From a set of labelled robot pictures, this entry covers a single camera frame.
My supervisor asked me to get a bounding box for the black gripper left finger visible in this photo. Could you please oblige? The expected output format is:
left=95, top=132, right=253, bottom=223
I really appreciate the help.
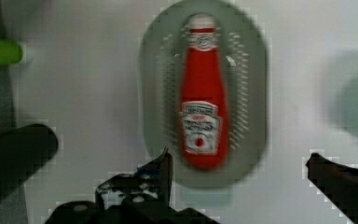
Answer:
left=95, top=147, right=173, bottom=209

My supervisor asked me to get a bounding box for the green oval strainer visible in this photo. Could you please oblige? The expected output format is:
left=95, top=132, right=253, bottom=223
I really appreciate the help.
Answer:
left=138, top=0, right=269, bottom=189

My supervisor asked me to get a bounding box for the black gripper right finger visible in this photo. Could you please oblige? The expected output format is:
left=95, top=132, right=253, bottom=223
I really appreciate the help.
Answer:
left=306, top=153, right=358, bottom=224

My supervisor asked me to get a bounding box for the red ketchup bottle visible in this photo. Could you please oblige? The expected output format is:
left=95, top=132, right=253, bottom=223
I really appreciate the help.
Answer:
left=179, top=13, right=228, bottom=170

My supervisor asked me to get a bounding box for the black cylindrical cup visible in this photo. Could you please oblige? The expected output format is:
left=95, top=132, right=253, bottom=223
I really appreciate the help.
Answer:
left=0, top=124, right=59, bottom=202

